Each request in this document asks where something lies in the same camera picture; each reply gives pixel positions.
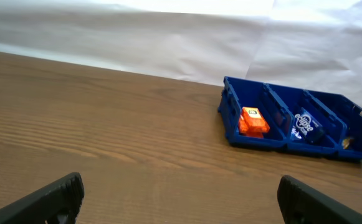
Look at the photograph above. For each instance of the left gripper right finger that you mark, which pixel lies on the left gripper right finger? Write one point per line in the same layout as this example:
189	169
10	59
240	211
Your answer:
305	205

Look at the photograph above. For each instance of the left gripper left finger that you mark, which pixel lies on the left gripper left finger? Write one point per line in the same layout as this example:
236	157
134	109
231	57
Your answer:
50	202

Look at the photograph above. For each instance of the gold candy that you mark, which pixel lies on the gold candy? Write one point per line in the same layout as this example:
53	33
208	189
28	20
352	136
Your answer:
347	142

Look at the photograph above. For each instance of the orange candy box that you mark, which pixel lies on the orange candy box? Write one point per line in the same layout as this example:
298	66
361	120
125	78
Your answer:
255	119
242	127

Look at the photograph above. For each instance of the blue tray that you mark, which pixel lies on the blue tray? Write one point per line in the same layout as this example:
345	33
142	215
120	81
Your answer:
252	93

